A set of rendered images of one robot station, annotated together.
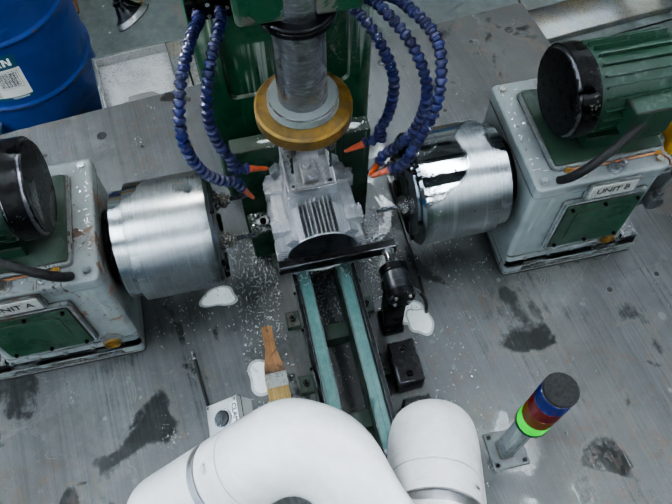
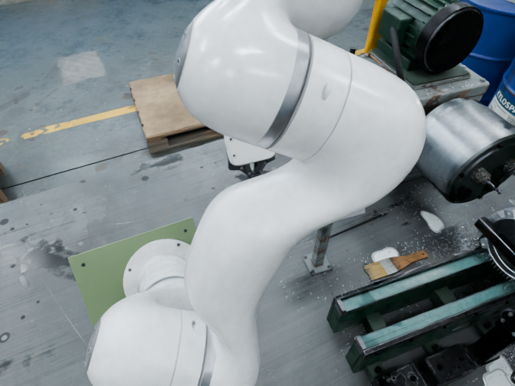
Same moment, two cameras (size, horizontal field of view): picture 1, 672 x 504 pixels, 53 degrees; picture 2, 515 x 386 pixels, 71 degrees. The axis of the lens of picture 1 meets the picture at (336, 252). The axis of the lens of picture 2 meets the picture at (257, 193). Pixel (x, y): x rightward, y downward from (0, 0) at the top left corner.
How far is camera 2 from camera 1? 0.67 m
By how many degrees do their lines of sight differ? 47
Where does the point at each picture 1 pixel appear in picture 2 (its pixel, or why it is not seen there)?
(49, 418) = not seen: hidden behind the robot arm
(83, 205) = (454, 86)
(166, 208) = (483, 119)
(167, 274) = (433, 145)
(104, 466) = not seen: hidden behind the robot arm
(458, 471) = (338, 65)
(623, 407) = not seen: outside the picture
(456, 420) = (405, 99)
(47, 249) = (415, 76)
